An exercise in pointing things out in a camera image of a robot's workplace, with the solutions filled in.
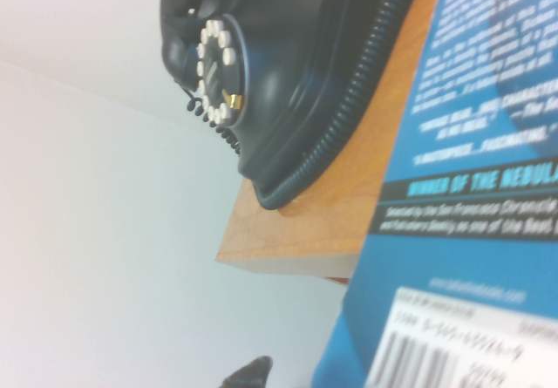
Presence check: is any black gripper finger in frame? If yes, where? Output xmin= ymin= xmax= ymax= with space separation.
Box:
xmin=220 ymin=355 xmax=274 ymax=388

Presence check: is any wooden bookcase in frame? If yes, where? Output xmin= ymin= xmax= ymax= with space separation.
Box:
xmin=215 ymin=0 xmax=446 ymax=285

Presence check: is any black rotary telephone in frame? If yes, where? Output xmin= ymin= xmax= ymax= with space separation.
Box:
xmin=186 ymin=0 xmax=414 ymax=211

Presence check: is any black rotary telephone base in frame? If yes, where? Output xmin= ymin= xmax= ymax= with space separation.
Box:
xmin=159 ymin=0 xmax=406 ymax=188

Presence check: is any blue Darwin's Radio paperback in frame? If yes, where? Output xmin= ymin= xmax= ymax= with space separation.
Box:
xmin=307 ymin=0 xmax=558 ymax=388

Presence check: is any black telephone handset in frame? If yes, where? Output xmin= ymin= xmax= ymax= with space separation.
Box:
xmin=159 ymin=0 xmax=206 ymax=85

